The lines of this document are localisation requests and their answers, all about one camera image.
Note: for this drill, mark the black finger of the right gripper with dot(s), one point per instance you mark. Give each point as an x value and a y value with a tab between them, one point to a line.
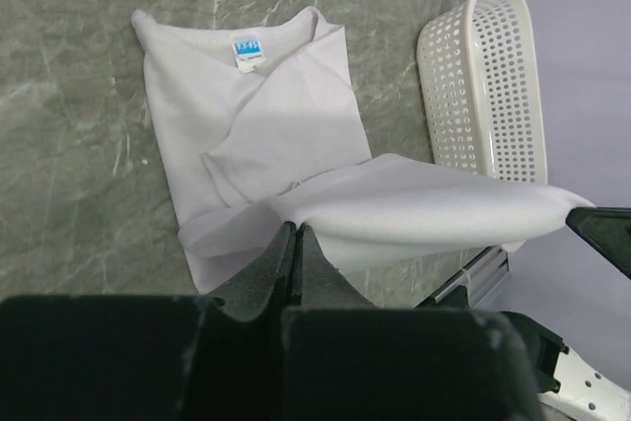
607	231

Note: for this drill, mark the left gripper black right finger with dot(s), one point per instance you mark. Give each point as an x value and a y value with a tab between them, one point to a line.
366	363

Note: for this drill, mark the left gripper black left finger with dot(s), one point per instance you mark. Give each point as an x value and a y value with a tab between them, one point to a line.
212	357

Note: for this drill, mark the white t shirt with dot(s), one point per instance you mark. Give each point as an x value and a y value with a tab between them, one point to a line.
259	127

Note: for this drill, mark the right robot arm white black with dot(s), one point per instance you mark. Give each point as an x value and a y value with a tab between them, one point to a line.
565	382

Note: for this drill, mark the white perforated plastic basket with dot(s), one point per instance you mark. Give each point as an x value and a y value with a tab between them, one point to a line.
480	89

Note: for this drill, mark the aluminium extrusion rail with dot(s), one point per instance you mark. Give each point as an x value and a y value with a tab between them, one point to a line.
481	284

